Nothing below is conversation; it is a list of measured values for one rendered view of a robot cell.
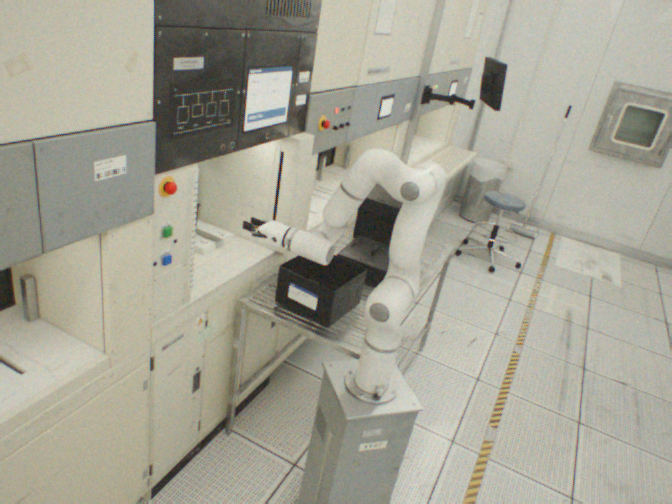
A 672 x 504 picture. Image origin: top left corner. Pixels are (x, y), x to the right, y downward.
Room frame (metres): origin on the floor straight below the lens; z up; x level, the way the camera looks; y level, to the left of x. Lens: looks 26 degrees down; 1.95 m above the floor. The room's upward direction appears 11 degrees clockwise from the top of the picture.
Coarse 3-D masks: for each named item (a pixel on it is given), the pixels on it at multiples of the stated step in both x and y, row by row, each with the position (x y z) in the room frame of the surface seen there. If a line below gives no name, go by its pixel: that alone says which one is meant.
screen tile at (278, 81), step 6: (276, 78) 1.96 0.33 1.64; (282, 78) 2.00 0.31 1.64; (276, 84) 1.96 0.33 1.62; (282, 84) 2.00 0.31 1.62; (288, 84) 2.04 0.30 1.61; (270, 96) 1.93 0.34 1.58; (276, 96) 1.97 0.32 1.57; (282, 96) 2.01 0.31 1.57; (270, 102) 1.94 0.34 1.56; (276, 102) 1.98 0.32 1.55; (282, 102) 2.02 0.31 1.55
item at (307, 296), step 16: (336, 256) 2.05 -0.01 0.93; (288, 272) 1.83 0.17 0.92; (304, 272) 2.04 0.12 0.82; (320, 272) 2.08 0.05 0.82; (336, 272) 2.04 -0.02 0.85; (352, 272) 2.01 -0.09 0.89; (288, 288) 1.83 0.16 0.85; (304, 288) 1.80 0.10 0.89; (320, 288) 1.76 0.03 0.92; (336, 288) 2.00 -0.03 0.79; (352, 288) 1.87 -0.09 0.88; (288, 304) 1.82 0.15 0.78; (304, 304) 1.79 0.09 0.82; (320, 304) 1.76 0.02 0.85; (336, 304) 1.77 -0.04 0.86; (352, 304) 1.90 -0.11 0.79; (320, 320) 1.75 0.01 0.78; (336, 320) 1.79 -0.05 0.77
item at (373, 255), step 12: (360, 240) 2.41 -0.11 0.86; (372, 240) 2.44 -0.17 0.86; (348, 252) 2.25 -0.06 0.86; (360, 252) 2.27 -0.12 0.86; (372, 252) 2.26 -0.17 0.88; (384, 252) 2.32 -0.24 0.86; (360, 264) 2.17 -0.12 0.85; (372, 264) 2.17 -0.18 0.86; (384, 264) 2.19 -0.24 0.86; (372, 276) 2.14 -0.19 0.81; (384, 276) 2.12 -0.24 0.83
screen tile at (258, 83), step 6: (252, 78) 1.82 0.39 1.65; (258, 78) 1.85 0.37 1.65; (264, 78) 1.89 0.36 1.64; (270, 78) 1.92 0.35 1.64; (252, 84) 1.82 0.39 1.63; (258, 84) 1.85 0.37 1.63; (264, 84) 1.89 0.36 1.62; (252, 90) 1.82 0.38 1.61; (264, 90) 1.89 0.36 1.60; (264, 96) 1.90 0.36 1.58; (252, 102) 1.83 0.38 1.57; (258, 102) 1.86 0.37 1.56; (264, 102) 1.90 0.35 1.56; (252, 108) 1.83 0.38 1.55
